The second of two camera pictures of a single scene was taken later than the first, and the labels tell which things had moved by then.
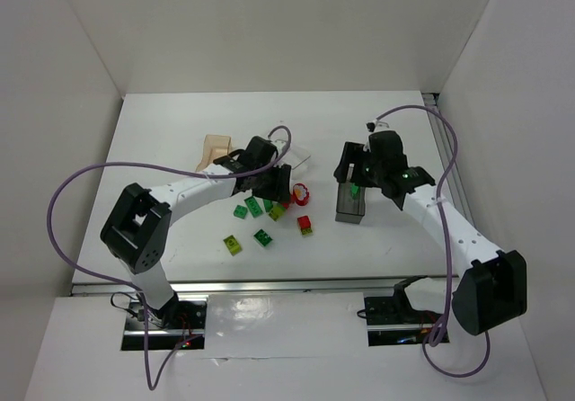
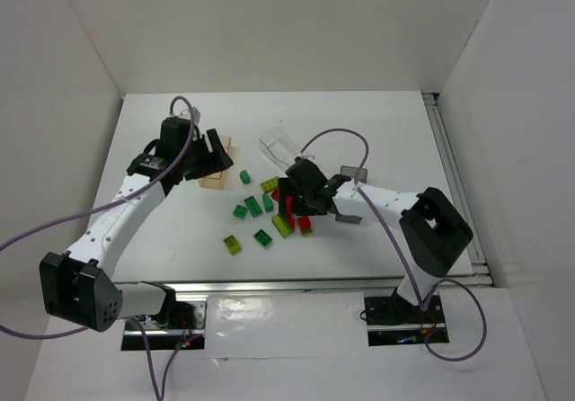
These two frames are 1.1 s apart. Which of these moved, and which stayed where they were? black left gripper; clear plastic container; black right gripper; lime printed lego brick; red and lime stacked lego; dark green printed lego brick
Moved: black left gripper; black right gripper
Stayed: lime printed lego brick; clear plastic container; red and lime stacked lego; dark green printed lego brick
